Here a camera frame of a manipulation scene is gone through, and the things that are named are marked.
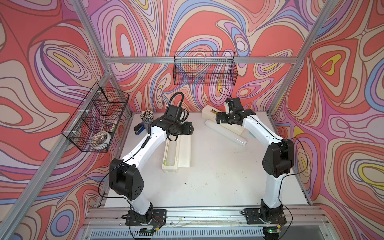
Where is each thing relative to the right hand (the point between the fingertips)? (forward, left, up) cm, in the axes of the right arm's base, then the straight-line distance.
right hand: (223, 121), depth 94 cm
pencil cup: (+4, +48, +4) cm, 49 cm away
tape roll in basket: (-18, +64, +12) cm, 68 cm away
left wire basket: (-14, +71, +14) cm, 73 cm away
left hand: (-10, +21, +6) cm, 24 cm away
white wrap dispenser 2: (-18, +29, -8) cm, 35 cm away
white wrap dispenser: (+16, +7, -8) cm, 19 cm away
